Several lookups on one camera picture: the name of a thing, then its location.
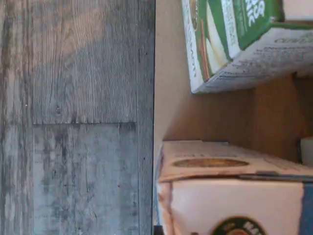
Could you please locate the green and white oatmeal box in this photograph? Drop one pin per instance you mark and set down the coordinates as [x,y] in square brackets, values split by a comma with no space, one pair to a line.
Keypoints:
[220,36]

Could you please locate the blue and white oatmeal box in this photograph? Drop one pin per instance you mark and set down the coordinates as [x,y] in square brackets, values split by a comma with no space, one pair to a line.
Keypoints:
[232,195]
[307,151]

